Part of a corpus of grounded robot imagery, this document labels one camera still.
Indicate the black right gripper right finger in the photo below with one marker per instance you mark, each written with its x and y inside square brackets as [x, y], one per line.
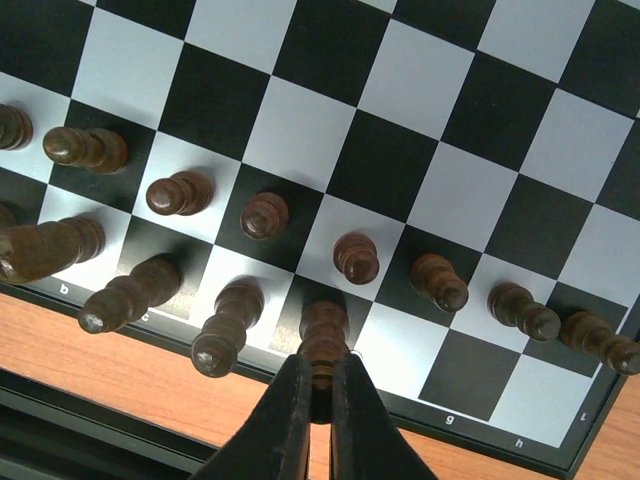
[365, 443]

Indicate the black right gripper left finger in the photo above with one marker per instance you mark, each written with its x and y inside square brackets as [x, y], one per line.
[274, 442]

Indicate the dark piece bottom row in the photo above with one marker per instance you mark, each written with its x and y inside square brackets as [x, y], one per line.
[33, 252]
[125, 299]
[324, 329]

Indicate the dark chess queen piece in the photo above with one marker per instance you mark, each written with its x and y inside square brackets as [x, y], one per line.
[238, 307]

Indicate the dark pawn top row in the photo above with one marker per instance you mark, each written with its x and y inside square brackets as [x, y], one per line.
[585, 332]
[514, 306]
[266, 215]
[433, 277]

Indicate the dark pawn moved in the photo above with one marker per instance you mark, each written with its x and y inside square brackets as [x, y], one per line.
[16, 128]
[184, 193]
[355, 257]
[97, 150]

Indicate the black grey chess board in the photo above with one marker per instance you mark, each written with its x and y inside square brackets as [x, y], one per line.
[501, 135]

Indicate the black aluminium frame rail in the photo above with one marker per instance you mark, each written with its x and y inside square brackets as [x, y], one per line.
[50, 434]

